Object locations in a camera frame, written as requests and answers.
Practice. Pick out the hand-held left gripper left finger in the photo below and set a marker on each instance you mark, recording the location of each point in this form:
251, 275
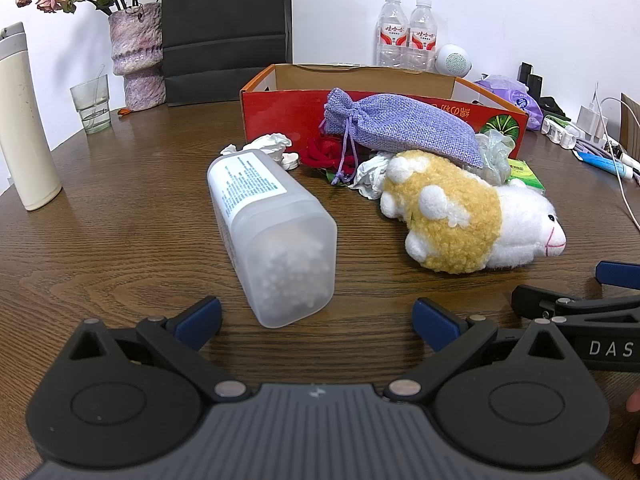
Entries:
200, 317

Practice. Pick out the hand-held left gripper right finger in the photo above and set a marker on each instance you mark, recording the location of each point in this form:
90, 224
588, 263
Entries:
435, 322

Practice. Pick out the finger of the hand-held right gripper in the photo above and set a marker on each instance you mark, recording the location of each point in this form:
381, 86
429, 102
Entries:
535, 300
620, 275

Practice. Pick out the yellow white plush sheep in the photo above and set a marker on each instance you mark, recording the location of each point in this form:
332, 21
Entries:
450, 225

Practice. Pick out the frosted cotton swab container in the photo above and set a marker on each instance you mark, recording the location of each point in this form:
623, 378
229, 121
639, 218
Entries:
265, 240

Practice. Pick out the pale green plastic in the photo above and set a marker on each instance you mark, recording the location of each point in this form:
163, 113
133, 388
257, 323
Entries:
495, 152

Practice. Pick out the white tissue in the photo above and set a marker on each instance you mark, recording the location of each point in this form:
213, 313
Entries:
270, 144
370, 180

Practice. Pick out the small white shell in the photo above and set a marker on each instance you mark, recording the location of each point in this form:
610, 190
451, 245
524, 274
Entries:
289, 161

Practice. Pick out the red artificial rose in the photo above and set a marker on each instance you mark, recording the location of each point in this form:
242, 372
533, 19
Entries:
320, 152

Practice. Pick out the red cardboard box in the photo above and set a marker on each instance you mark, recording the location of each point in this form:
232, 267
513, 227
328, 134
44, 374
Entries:
290, 110

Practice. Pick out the person's right hand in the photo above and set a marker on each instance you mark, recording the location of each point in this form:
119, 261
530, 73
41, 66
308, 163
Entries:
635, 425

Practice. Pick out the blue tube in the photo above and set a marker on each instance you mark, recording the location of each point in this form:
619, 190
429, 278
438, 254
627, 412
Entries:
597, 161

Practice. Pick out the green packet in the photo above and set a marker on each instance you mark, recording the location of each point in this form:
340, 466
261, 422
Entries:
525, 172

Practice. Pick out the white plastic clips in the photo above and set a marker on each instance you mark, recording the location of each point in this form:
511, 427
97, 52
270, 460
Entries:
562, 132

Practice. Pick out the brown cardboard piece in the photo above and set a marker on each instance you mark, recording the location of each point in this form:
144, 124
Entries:
631, 120

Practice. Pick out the white charger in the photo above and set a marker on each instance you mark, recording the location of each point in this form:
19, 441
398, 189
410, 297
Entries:
592, 120

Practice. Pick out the black flat case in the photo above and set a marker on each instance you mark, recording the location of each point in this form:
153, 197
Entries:
550, 106

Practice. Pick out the purple wet wipes pack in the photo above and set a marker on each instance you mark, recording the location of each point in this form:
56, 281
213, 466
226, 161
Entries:
515, 97

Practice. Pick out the black device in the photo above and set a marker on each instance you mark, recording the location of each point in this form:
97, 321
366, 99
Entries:
527, 77

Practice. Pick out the glass cup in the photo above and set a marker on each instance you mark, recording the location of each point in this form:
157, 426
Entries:
91, 107

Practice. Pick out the thin stirring rod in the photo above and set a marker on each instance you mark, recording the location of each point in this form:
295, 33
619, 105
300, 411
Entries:
95, 92

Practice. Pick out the cream thermos bottle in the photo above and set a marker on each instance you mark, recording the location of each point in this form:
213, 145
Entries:
25, 135

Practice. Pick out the white round robot speaker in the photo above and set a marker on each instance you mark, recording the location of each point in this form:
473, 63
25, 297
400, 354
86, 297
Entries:
452, 60

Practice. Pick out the pink mottled vase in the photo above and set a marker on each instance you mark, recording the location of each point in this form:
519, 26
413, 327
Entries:
137, 55

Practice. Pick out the clear water bottle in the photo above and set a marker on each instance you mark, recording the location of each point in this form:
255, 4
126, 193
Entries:
423, 40
392, 35

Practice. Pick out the black paper bag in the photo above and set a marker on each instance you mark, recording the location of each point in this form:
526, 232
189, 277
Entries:
225, 25

